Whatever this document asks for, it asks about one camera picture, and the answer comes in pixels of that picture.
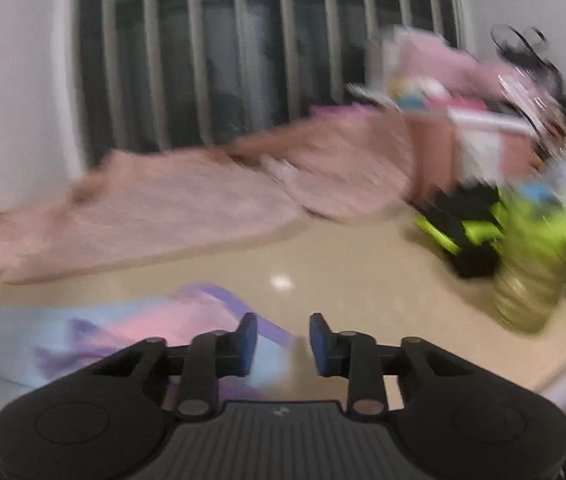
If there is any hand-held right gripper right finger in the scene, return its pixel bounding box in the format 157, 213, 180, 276
309, 312, 464, 421

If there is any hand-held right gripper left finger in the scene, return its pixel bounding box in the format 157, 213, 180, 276
88, 312, 259, 421

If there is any pink purple blue garment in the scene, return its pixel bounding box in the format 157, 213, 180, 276
0, 282, 299, 411

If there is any peach quilted blanket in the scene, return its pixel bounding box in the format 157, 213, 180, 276
0, 110, 419, 283

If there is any black and green bag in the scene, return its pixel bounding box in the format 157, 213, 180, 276
413, 185, 508, 278

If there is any green plastic bottle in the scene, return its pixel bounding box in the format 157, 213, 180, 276
493, 185, 566, 333

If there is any bright pink board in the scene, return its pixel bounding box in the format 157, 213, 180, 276
310, 102, 404, 121

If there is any colourful toy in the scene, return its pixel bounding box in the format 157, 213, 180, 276
388, 75, 451, 111

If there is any window with metal bars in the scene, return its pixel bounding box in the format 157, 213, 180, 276
68, 0, 464, 166

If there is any pink cloth pile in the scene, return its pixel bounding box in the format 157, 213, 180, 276
398, 35, 538, 106

